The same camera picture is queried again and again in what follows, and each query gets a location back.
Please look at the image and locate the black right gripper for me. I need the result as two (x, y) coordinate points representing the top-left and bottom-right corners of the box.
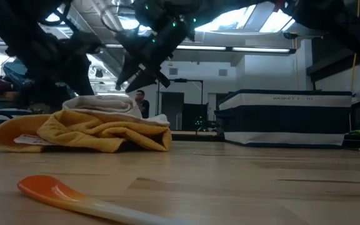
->
(114, 0), (201, 94)

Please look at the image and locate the white checked towel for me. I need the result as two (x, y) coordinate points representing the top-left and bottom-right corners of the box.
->
(62, 94), (171, 128)

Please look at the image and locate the mustard yellow towel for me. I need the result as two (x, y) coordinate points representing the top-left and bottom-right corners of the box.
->
(0, 109), (173, 154)

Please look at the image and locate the blue fabric basket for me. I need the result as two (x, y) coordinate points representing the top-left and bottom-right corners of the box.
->
(214, 89), (353, 149)

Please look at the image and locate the person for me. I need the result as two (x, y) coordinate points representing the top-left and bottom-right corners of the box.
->
(134, 89), (151, 119)

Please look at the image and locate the dark grey door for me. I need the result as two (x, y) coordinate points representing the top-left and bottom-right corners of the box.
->
(161, 91), (184, 131)

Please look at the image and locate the green cloth heap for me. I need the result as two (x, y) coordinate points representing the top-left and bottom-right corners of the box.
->
(2, 58), (28, 89)

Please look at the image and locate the black cabinet with green light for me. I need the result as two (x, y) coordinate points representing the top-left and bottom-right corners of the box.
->
(181, 102), (218, 132)

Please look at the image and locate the black tubular stand frame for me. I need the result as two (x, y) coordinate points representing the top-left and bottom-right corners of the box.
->
(157, 77), (204, 132)

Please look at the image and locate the spoon with orange handle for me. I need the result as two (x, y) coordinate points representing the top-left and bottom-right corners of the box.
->
(16, 174), (181, 225)

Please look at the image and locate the yellow cable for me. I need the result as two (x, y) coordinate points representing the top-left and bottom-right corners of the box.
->
(350, 0), (360, 92)

